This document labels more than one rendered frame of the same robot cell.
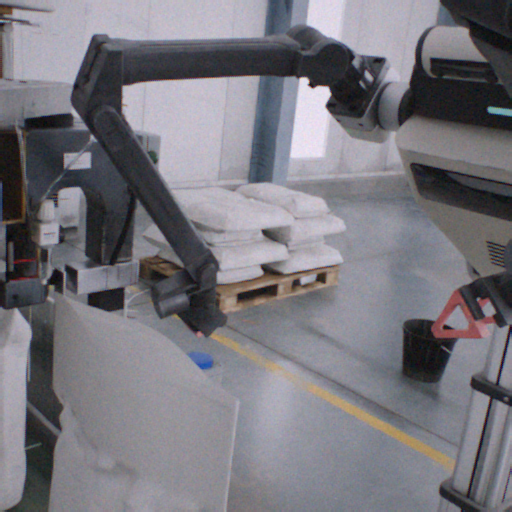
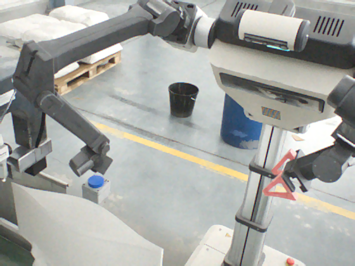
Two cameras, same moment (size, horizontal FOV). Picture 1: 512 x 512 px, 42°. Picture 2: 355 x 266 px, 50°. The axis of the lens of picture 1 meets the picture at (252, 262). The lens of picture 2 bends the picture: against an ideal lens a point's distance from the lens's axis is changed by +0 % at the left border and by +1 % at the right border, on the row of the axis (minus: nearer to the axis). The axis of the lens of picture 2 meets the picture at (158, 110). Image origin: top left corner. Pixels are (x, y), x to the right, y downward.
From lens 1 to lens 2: 0.42 m
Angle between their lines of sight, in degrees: 20
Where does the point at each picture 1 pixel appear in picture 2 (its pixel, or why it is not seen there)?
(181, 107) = not seen: outside the picture
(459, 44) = (264, 28)
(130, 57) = (57, 58)
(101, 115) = (44, 100)
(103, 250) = (30, 141)
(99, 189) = (22, 108)
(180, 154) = not seen: outside the picture
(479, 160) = (265, 76)
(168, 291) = (82, 162)
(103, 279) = (33, 157)
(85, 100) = (29, 89)
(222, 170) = not seen: outside the picture
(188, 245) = (93, 138)
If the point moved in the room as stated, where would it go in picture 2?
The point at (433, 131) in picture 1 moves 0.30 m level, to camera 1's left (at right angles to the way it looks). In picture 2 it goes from (231, 53) to (128, 58)
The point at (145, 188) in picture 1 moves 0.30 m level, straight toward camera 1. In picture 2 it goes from (68, 121) to (106, 194)
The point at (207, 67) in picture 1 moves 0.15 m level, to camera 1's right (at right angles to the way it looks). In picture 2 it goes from (101, 45) to (162, 43)
